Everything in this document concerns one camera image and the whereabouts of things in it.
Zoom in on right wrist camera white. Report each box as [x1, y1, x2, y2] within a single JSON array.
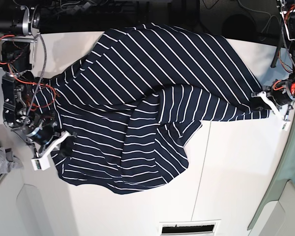
[[31, 157, 51, 171]]

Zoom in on black round chair base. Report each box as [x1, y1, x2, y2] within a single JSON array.
[[221, 14, 257, 41]]

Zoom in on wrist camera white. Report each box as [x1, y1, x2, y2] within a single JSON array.
[[31, 157, 51, 171], [282, 120, 291, 131]]

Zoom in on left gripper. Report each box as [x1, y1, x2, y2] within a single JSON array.
[[251, 80, 295, 120]]

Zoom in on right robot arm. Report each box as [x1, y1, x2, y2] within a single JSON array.
[[0, 3, 76, 158]]

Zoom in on grey clothes pile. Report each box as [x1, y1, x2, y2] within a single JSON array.
[[0, 146, 23, 177]]

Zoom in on navy white striped t-shirt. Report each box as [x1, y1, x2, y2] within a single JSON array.
[[34, 23, 269, 194]]

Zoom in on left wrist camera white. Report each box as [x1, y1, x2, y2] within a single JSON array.
[[282, 120, 291, 131]]

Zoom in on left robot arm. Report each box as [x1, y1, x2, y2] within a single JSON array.
[[251, 0, 295, 122]]

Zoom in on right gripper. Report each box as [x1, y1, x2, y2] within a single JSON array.
[[22, 122, 77, 157]]

